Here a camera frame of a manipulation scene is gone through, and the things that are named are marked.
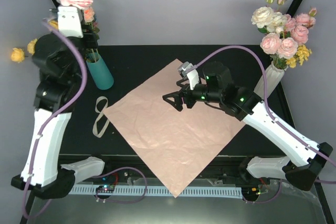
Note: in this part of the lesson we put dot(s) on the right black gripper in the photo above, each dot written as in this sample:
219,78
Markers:
178,96

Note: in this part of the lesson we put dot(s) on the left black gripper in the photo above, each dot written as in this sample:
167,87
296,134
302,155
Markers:
92,43

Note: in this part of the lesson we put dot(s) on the pink wrapping paper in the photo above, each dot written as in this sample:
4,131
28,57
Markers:
154,129

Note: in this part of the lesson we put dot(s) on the yellow and blue flower bunch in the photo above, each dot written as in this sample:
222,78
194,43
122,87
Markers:
18,54

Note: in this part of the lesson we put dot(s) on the cream printed ribbon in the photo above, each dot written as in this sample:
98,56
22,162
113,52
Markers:
99,133

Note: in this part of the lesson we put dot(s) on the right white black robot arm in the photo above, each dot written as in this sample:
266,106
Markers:
304,159

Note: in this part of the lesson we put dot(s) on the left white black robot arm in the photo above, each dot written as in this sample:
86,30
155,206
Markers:
61,77

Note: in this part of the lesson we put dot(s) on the teal conical vase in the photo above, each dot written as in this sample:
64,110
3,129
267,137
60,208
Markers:
99,71

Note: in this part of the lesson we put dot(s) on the white ribbed vase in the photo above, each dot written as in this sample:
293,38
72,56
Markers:
273,76

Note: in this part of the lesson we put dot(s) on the pink and white rose bouquet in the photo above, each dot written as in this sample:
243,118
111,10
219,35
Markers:
285,36

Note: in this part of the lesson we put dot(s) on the right small circuit board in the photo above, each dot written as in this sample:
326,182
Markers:
251,191

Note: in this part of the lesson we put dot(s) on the small circuit board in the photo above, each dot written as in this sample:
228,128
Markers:
105,189
251,191

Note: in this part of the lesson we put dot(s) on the left small circuit board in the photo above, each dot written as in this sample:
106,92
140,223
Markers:
105,189

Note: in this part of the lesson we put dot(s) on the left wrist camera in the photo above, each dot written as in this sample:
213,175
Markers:
69,20

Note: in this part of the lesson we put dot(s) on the black aluminium rail base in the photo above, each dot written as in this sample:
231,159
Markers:
229,169

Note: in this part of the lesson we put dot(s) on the light blue slotted cable duct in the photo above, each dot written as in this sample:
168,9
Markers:
160,191

